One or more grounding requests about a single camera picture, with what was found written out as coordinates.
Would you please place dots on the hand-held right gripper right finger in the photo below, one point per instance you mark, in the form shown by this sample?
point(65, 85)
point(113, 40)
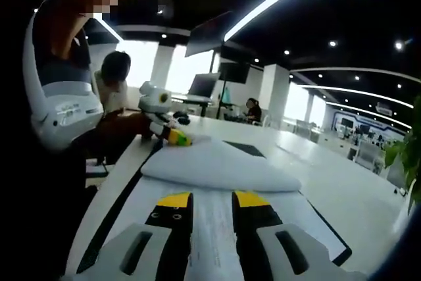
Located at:
point(253, 215)

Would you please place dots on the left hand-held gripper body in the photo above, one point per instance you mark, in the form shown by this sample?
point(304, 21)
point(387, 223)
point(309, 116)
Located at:
point(151, 100)

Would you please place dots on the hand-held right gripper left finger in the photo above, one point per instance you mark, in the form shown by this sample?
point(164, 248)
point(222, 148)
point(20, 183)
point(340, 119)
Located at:
point(174, 215)

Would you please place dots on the white cloth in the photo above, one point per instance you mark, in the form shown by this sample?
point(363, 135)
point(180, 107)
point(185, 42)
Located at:
point(213, 162)

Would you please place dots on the white standing desk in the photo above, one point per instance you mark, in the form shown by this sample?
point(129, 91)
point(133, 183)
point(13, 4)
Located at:
point(194, 99)

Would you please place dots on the dark laptop screen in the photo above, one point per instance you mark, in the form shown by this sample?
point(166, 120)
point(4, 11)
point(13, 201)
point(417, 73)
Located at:
point(204, 84)

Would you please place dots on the black monitor on stand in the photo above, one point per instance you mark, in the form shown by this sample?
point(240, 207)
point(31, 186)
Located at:
point(234, 73)

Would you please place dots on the dark hanging ceiling panel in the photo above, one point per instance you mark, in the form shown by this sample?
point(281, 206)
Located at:
point(207, 35)

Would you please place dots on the white robot body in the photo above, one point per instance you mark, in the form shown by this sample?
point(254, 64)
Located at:
point(65, 103)

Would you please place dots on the person's dark shirt torso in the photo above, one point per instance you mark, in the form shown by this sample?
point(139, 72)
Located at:
point(33, 212)

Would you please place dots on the curved ceiling light strip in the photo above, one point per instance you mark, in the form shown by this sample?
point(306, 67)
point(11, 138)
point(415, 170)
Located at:
point(355, 91)
point(368, 113)

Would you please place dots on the green potted plant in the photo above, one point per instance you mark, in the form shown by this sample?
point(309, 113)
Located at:
point(408, 156)

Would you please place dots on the group of round ceiling lights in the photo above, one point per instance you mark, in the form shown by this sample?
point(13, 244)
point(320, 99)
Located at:
point(333, 43)

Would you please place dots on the ceiling air conditioner unit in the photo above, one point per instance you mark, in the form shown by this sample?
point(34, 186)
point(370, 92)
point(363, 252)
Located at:
point(383, 108)

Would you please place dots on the blue wall display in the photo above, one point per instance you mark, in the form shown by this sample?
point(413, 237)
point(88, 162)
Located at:
point(365, 126)

